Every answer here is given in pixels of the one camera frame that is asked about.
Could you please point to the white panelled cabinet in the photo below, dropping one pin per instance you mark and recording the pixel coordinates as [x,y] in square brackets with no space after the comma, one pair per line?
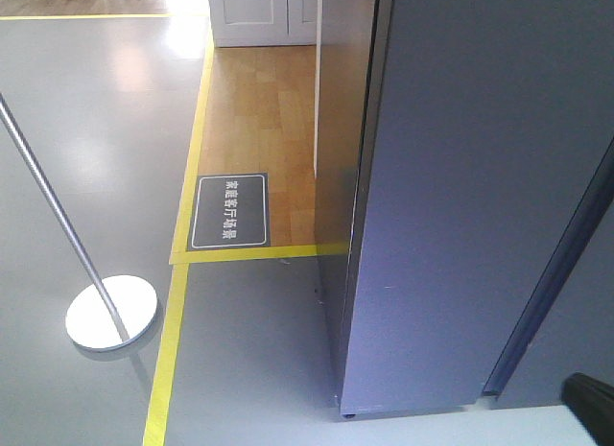
[256,23]

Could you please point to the grey floor sign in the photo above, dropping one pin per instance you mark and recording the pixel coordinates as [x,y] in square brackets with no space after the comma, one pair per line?
[230,211]

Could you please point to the fridge door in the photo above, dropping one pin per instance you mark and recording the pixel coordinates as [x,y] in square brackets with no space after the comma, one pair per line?
[494,117]

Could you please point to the silver floor stand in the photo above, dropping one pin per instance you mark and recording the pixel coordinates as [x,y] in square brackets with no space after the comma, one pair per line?
[112,312]

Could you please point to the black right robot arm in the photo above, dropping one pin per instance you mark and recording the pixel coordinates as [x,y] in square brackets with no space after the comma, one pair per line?
[591,402]

